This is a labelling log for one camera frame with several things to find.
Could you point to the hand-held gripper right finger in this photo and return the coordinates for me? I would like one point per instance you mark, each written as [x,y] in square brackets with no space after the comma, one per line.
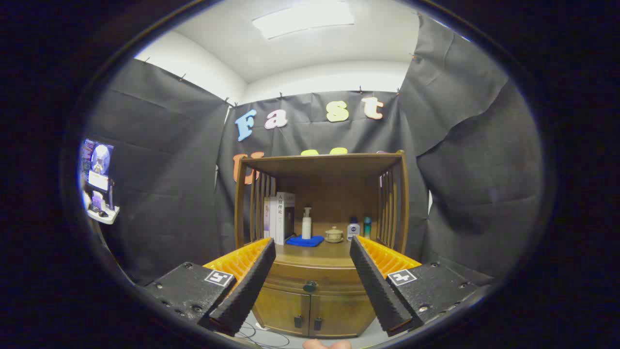
[378,291]

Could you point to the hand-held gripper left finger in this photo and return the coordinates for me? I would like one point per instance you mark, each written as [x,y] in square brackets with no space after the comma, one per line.
[247,291]

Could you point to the wooden drawer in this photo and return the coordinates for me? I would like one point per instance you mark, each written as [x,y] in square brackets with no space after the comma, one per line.
[315,275]

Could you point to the wooden cabinet door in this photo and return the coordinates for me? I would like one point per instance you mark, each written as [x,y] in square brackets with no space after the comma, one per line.
[283,310]
[341,315]

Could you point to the wooden countertop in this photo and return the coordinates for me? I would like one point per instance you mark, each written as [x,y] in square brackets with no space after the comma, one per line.
[329,252]

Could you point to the wooden cabinet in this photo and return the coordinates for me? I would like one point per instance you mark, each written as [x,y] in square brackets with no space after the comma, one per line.
[334,194]

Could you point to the teal slim bottle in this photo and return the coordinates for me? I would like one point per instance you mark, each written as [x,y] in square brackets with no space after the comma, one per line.
[367,228]

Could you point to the white lotion bottle blue cap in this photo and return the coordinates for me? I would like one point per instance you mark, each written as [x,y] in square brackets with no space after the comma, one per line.
[353,230]

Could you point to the beige lidded teacup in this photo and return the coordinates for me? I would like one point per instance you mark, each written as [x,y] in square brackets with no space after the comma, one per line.
[333,235]

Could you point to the pale purple book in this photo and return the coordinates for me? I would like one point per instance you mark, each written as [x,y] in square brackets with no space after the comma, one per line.
[266,218]

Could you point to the blue folded cloth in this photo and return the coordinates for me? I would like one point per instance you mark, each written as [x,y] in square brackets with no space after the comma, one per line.
[305,241]

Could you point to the white book with dark cover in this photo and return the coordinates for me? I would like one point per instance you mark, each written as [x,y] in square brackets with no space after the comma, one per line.
[286,218]

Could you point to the white pump bottle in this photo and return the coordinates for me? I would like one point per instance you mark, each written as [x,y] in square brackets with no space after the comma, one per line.
[306,228]

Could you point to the black backdrop cloth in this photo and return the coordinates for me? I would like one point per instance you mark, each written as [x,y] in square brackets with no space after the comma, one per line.
[164,169]

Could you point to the white wall shelf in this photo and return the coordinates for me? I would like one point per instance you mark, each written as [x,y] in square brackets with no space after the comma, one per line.
[104,215]

